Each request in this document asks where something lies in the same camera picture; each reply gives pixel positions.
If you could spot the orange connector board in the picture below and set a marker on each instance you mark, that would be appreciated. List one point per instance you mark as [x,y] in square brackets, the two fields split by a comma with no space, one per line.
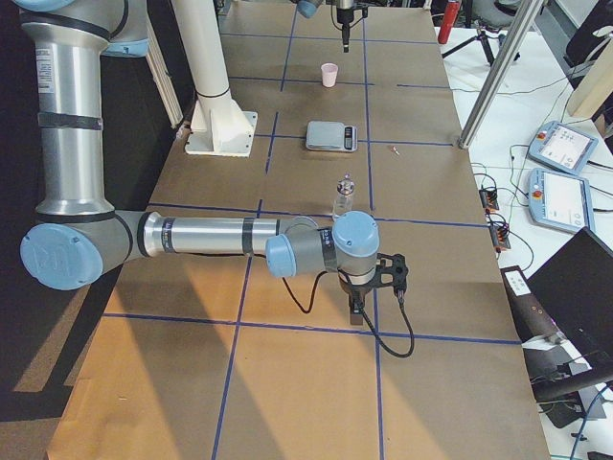
[489,199]
[499,233]

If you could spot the silver digital kitchen scale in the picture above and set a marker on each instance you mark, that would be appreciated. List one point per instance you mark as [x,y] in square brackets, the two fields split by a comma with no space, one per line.
[331,136]

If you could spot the upper orange connector board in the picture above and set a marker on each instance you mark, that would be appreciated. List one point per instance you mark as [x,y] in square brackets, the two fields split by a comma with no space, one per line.
[489,199]

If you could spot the aluminium frame post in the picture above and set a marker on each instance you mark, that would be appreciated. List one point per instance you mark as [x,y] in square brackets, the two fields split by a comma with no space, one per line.
[521,24]

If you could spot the pink paper cup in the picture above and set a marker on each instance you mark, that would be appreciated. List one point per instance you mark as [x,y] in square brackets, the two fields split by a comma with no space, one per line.
[329,72]

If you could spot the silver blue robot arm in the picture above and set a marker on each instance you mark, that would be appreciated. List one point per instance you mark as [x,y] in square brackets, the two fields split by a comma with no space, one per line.
[307,8]
[80,235]

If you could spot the lower orange connector board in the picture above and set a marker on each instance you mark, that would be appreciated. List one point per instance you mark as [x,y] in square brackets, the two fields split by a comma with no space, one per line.
[499,233]

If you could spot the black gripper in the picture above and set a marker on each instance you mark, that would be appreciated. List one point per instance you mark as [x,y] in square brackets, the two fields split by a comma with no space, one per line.
[345,16]
[354,290]

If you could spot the red bottle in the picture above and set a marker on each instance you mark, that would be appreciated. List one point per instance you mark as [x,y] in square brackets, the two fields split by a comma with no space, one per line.
[449,17]

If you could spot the clear glass sauce bottle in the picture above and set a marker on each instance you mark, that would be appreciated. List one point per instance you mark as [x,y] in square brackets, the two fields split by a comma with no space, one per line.
[344,197]

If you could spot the lower teach pendant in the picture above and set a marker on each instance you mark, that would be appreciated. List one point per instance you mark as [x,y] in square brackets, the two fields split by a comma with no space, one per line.
[561,201]

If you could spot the black monitor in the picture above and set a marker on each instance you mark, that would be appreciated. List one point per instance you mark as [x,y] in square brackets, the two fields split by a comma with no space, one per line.
[575,287]

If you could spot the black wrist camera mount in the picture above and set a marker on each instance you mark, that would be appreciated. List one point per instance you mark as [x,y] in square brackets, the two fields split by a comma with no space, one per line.
[391,271]

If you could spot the black camera tripod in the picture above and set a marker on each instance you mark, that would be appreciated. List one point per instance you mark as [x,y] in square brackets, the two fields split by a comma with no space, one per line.
[484,38]

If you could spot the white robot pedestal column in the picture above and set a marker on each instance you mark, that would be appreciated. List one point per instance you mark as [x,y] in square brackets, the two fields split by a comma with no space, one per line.
[218,127]

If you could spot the black box with label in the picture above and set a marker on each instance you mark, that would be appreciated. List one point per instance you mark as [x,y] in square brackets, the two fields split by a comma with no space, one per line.
[530,318]

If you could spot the upper teach pendant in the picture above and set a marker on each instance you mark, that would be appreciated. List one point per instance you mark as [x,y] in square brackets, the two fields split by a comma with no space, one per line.
[562,147]

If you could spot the beige wooden board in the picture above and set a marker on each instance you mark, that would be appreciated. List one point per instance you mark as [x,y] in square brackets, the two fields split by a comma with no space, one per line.
[596,86]

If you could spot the teach pendant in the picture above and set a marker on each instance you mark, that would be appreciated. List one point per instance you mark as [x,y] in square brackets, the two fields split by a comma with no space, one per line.
[562,147]
[561,201]

